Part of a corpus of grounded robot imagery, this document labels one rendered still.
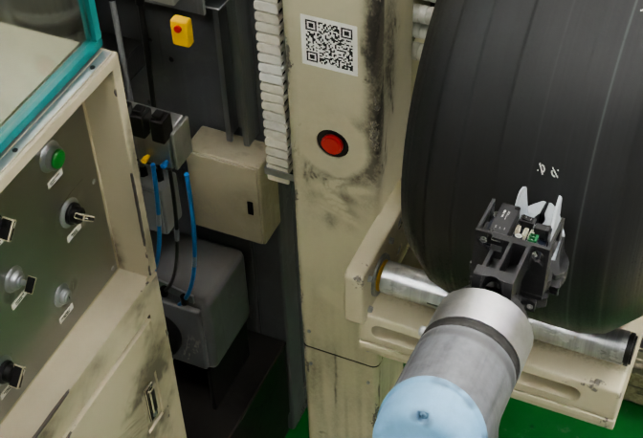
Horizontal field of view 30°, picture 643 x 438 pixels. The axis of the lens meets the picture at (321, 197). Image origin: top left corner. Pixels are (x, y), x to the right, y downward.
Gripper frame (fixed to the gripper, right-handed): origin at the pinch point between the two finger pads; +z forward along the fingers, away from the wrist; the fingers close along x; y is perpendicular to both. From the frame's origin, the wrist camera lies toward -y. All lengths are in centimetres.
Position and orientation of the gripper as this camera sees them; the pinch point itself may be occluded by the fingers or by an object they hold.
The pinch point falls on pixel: (543, 216)
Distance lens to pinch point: 124.9
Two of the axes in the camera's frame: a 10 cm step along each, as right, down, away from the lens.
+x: -9.1, -2.6, 3.1
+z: 4.1, -5.5, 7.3
